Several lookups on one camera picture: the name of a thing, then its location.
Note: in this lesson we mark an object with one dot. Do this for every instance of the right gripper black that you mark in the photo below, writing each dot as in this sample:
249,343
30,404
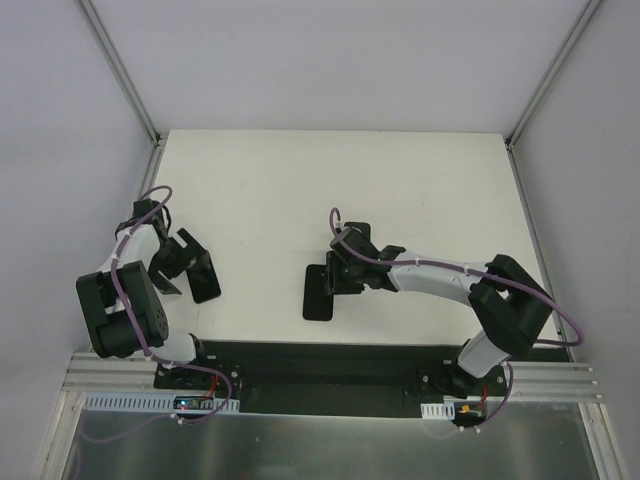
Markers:
331,273

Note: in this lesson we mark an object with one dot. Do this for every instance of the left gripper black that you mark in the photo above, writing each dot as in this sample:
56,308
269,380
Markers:
179,258

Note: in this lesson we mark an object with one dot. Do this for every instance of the black phone case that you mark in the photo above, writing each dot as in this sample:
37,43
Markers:
318,303
203,280

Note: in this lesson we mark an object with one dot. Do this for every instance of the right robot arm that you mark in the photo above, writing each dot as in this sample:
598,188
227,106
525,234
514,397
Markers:
511,307

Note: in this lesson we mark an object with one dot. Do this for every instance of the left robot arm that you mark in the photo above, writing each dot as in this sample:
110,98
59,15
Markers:
110,334

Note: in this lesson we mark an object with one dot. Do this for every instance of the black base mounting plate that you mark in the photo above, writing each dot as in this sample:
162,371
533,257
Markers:
388,381

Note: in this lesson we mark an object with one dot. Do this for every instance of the left aluminium table rail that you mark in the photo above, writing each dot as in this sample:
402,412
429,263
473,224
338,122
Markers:
131,237

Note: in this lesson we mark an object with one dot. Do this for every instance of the aluminium table rail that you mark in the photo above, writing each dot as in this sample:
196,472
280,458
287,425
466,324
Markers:
131,237
545,280

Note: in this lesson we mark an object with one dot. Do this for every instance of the front aluminium rail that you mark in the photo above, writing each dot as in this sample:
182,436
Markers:
89,372

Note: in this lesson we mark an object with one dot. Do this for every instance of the left white cable duct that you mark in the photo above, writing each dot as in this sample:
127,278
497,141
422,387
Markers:
159,403

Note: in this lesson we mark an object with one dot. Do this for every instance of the white cable duct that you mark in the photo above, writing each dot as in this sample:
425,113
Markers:
449,409
159,403

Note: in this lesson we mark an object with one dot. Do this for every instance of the right white cable duct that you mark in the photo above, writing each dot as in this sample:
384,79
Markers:
449,409

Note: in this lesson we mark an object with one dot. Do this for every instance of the right aluminium table rail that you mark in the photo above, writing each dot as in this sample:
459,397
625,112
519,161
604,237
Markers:
545,280

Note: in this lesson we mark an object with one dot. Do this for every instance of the left aluminium frame post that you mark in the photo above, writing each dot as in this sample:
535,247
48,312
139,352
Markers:
109,50

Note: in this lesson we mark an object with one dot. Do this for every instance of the aluminium frame post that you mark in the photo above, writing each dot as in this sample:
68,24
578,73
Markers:
571,40
109,50

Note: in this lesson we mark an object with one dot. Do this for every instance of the right aluminium frame post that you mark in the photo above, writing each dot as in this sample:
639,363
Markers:
571,40

